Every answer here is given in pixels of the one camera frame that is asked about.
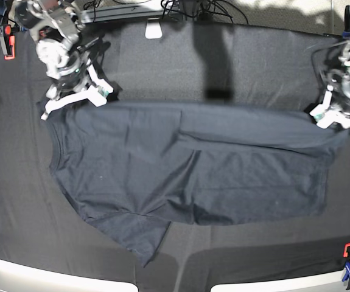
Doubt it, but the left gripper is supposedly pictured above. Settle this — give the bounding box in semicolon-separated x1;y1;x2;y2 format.
321;69;350;129

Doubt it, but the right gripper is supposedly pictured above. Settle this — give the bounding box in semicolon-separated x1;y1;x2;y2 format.
41;51;114;120

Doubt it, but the dark grey t-shirt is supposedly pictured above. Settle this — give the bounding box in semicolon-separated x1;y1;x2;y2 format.
42;102;349;265

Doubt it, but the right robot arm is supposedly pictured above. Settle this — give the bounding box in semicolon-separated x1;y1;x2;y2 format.
15;1;114;120

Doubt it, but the red black clamp left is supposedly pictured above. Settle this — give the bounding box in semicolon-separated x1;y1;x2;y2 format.
0;24;15;60

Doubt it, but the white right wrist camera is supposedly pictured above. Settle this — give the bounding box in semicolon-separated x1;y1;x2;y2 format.
86;86;113;107

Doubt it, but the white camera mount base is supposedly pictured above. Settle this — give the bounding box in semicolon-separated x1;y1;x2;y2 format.
145;18;163;40

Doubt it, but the black cable bundle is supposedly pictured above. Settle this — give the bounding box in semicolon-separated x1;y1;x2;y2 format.
160;0;250;25

